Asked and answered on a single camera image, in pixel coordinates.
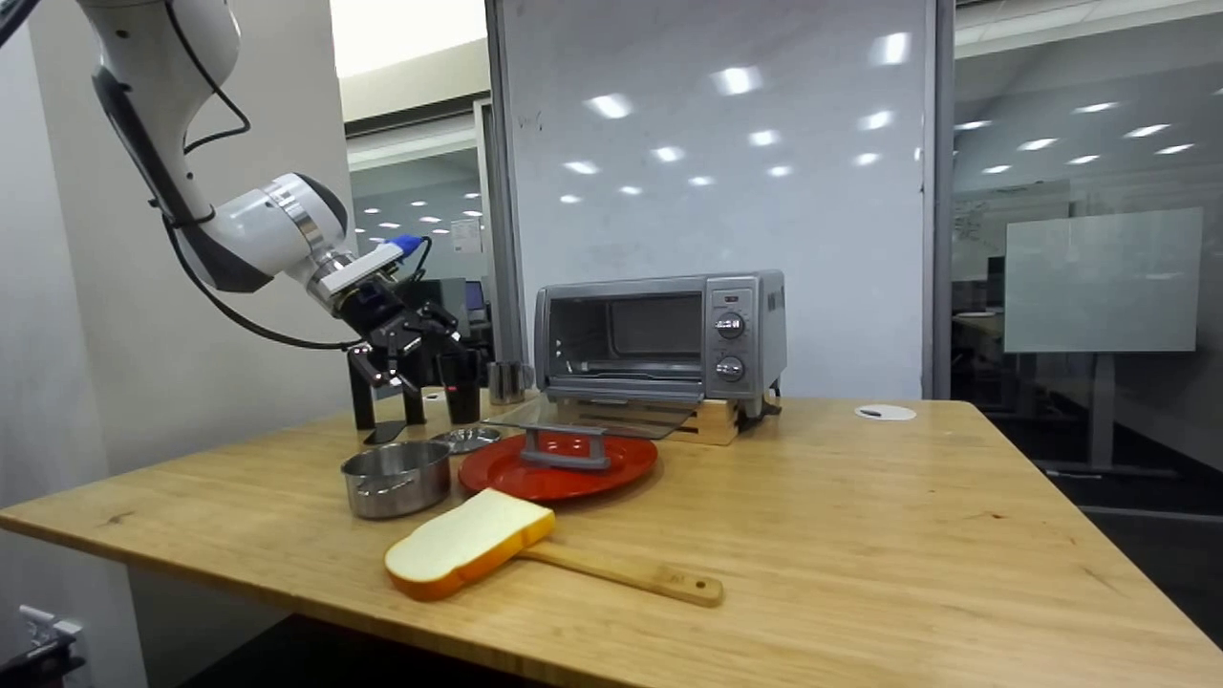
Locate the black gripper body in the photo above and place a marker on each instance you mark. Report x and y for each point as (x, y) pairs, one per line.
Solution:
(387, 310)

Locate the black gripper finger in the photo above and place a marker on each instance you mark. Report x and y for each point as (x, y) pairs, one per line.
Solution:
(447, 347)
(370, 365)

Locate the grey item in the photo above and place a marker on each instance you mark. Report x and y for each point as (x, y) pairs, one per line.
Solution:
(567, 444)

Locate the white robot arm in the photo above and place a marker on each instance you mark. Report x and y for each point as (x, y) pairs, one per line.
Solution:
(156, 78)

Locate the small steel cup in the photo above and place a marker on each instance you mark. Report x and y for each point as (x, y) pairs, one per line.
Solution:
(511, 379)

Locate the red plate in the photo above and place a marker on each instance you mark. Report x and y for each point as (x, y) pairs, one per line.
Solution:
(614, 469)

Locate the wooden block under oven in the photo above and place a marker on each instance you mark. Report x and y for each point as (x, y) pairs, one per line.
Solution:
(715, 422)

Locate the silver toaster oven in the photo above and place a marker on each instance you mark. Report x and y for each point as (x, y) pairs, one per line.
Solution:
(750, 331)

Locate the black clamp with white part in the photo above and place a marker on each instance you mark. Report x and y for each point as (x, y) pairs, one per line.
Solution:
(41, 645)

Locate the whiteboard on stand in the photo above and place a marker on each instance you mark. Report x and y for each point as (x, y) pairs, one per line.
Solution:
(1103, 280)

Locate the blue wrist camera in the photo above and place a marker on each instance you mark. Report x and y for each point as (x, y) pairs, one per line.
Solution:
(408, 255)

